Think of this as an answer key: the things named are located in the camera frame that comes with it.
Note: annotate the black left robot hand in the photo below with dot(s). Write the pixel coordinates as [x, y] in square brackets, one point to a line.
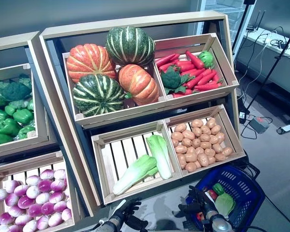
[131, 217]

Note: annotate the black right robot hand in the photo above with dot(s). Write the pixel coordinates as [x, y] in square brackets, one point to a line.
[199, 201]

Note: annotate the blue plastic shopping basket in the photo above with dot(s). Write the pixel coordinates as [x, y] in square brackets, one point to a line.
[244, 188]

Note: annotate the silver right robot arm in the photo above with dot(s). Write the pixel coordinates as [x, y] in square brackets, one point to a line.
[218, 222]

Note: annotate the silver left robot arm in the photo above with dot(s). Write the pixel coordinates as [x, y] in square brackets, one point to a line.
[112, 223]

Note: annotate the small orange red vegetable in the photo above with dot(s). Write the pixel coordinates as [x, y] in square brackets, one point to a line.
[199, 216]

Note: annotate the red tomato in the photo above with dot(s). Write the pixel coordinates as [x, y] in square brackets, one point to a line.
[212, 194]

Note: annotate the small green pepper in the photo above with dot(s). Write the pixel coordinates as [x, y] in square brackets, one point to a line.
[218, 189]

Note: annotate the small green cabbage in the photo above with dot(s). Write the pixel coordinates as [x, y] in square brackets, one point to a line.
[225, 204]

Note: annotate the brown potato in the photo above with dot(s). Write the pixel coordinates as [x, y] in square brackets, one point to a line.
[211, 123]
[196, 143]
[188, 134]
[183, 166]
[205, 145]
[175, 142]
[191, 167]
[206, 130]
[199, 150]
[209, 152]
[177, 136]
[197, 123]
[227, 151]
[197, 132]
[215, 129]
[181, 149]
[191, 157]
[191, 149]
[198, 164]
[204, 137]
[213, 139]
[220, 157]
[180, 127]
[181, 158]
[186, 142]
[212, 160]
[217, 148]
[203, 160]
[220, 137]

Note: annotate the long napa cabbage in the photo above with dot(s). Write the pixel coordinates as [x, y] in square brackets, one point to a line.
[135, 174]

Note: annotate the short napa cabbage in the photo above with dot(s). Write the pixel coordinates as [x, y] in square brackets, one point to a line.
[159, 154]

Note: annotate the purple white turnip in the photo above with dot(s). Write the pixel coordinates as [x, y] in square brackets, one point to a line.
[56, 197]
[15, 211]
[55, 219]
[22, 220]
[69, 204]
[47, 174]
[66, 214]
[26, 202]
[66, 191]
[14, 228]
[11, 199]
[60, 174]
[60, 206]
[5, 218]
[33, 180]
[42, 222]
[57, 185]
[45, 185]
[29, 226]
[21, 190]
[2, 228]
[0, 194]
[32, 192]
[47, 208]
[35, 210]
[12, 186]
[42, 198]

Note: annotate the wooden crate with cabbages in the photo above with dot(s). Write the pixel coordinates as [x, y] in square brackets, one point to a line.
[125, 149]

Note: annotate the wooden crate with potatoes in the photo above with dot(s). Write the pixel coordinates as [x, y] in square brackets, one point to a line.
[229, 130]

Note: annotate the grey box with red label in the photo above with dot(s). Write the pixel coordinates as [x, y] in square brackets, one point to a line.
[258, 125]

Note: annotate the white power strip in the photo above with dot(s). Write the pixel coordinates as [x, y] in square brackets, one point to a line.
[246, 116]

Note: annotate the wooden crate with pumpkins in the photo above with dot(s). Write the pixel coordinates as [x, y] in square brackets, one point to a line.
[116, 116]

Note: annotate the red carrot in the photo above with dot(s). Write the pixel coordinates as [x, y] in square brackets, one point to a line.
[184, 63]
[207, 87]
[194, 81]
[195, 60]
[165, 60]
[216, 78]
[206, 77]
[194, 72]
[187, 68]
[166, 66]
[188, 92]
[177, 95]

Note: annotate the white stand foot with caster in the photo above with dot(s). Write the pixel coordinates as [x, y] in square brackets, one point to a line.
[288, 127]

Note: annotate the green pumpkin with pale stripes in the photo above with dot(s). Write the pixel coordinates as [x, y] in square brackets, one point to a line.
[97, 95]

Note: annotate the dark green broccoli head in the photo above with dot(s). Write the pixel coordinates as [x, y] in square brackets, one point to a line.
[171, 77]

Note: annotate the small orange pumpkin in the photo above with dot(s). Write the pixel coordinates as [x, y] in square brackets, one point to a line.
[139, 83]

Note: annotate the wooden crate with carrots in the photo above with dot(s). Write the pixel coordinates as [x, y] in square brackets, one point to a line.
[222, 62]

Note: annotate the wooden crate with peppers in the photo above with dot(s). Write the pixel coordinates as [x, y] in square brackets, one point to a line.
[39, 108]

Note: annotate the light green lettuce head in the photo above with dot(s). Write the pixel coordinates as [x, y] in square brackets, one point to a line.
[206, 58]

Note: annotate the small wooden display shelf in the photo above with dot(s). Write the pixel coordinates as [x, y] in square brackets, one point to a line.
[42, 96]

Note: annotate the black slanted tripod stand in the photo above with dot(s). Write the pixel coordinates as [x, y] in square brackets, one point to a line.
[273, 70]

